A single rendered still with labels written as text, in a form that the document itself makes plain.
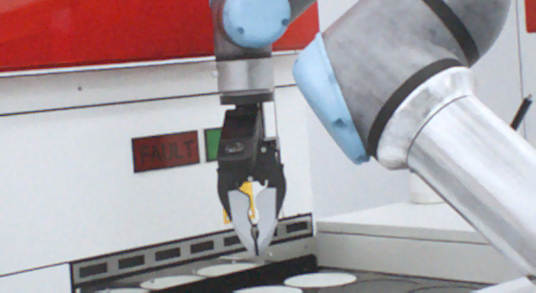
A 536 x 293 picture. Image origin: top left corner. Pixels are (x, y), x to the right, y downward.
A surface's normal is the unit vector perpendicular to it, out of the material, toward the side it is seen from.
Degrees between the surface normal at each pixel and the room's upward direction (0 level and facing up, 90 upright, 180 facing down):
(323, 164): 90
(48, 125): 90
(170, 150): 90
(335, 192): 90
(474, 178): 81
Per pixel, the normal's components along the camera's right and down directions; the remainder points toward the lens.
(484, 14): 0.52, 0.15
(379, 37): -0.25, -0.43
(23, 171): 0.66, -0.01
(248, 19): 0.13, 0.04
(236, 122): -0.14, -0.83
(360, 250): -0.75, 0.09
